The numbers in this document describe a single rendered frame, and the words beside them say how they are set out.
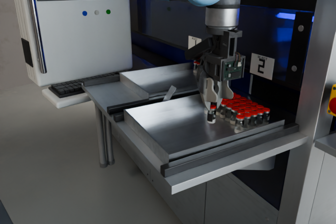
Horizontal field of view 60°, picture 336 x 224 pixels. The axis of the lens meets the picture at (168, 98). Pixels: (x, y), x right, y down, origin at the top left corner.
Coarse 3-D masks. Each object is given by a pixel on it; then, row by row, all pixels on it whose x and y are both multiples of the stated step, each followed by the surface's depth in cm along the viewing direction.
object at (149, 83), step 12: (120, 72) 113; (132, 72) 116; (144, 72) 118; (156, 72) 121; (168, 72) 124; (180, 72) 125; (192, 72) 125; (132, 84) 103; (144, 84) 110; (156, 84) 110; (168, 84) 110; (180, 84) 110; (192, 84) 100; (228, 84) 108; (144, 96) 96; (156, 96) 94
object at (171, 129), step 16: (192, 96) 91; (128, 112) 81; (144, 112) 84; (160, 112) 87; (176, 112) 87; (192, 112) 87; (144, 128) 70; (160, 128) 77; (176, 128) 77; (192, 128) 77; (208, 128) 77; (224, 128) 77; (256, 128) 70; (272, 128) 74; (160, 144) 63; (176, 144) 70; (192, 144) 70; (208, 144) 64
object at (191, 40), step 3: (189, 36) 112; (192, 36) 111; (189, 39) 113; (192, 39) 111; (195, 39) 109; (198, 39) 108; (189, 42) 113; (192, 42) 111; (198, 42) 108; (189, 45) 114; (192, 45) 112
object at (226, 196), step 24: (120, 144) 222; (144, 168) 184; (168, 192) 158; (192, 192) 134; (216, 192) 116; (240, 192) 102; (192, 216) 138; (216, 216) 119; (240, 216) 105; (264, 216) 94; (312, 216) 87
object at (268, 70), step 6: (252, 54) 85; (258, 54) 83; (252, 60) 86; (258, 60) 84; (270, 60) 80; (252, 66) 86; (264, 66) 82; (270, 66) 80; (252, 72) 87; (258, 72) 84; (264, 72) 82; (270, 72) 81; (270, 78) 81
